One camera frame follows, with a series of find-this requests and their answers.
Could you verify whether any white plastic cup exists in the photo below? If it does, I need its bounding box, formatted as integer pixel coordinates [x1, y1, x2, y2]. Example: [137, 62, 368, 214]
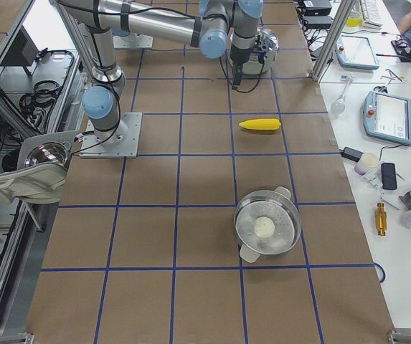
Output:
[354, 153, 379, 175]

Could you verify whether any white steamed bun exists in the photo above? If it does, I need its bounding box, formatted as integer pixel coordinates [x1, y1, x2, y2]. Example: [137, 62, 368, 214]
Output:
[253, 216, 275, 239]

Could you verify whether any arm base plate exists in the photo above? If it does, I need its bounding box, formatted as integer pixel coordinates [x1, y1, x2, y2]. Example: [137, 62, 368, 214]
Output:
[79, 112, 142, 158]
[113, 33, 153, 50]

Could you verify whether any teach pendant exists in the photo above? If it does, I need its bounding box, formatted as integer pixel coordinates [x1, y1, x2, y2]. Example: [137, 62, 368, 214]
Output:
[362, 91, 411, 145]
[336, 34, 379, 70]

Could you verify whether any steel steamer pot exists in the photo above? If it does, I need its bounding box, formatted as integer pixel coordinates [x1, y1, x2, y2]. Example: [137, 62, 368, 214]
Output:
[234, 186, 302, 263]

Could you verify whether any gold metal cylinder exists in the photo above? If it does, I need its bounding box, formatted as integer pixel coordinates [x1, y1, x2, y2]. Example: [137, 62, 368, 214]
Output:
[375, 202, 387, 237]

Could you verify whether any white keyboard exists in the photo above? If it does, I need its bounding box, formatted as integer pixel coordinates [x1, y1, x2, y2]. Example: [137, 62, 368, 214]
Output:
[358, 0, 382, 29]

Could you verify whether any yellow tape roll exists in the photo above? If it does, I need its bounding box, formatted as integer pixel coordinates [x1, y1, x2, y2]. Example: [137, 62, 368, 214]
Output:
[346, 10, 363, 27]

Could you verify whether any black power adapter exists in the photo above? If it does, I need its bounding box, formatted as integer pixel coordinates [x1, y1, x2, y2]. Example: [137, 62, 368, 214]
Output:
[340, 147, 364, 162]

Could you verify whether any glass pot lid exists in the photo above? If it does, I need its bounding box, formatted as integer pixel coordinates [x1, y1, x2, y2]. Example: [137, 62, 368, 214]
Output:
[253, 26, 279, 59]

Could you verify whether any near teach pendant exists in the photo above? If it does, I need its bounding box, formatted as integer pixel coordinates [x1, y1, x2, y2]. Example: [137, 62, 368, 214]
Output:
[362, 91, 411, 145]

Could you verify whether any yellow toy corn cob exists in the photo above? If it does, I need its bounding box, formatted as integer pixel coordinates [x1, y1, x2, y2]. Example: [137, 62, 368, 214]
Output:
[238, 118, 282, 131]

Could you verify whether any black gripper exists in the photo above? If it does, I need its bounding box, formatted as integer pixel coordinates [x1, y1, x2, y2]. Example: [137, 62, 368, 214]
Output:
[230, 53, 248, 90]

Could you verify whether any black smartphone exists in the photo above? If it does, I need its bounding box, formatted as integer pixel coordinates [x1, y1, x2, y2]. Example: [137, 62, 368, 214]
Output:
[381, 163, 397, 191]

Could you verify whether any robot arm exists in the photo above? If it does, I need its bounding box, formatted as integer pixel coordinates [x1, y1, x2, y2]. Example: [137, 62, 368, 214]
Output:
[58, 1, 263, 90]

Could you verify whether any far teach pendant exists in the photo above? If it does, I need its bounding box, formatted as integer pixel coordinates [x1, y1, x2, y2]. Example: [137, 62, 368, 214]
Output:
[336, 34, 379, 70]

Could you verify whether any pale green cooking pot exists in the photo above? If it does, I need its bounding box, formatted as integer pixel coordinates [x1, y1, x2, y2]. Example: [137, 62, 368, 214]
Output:
[226, 25, 280, 76]

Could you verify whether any aluminium frame post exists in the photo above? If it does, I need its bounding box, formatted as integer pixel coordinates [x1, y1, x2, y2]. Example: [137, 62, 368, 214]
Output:
[311, 0, 355, 82]

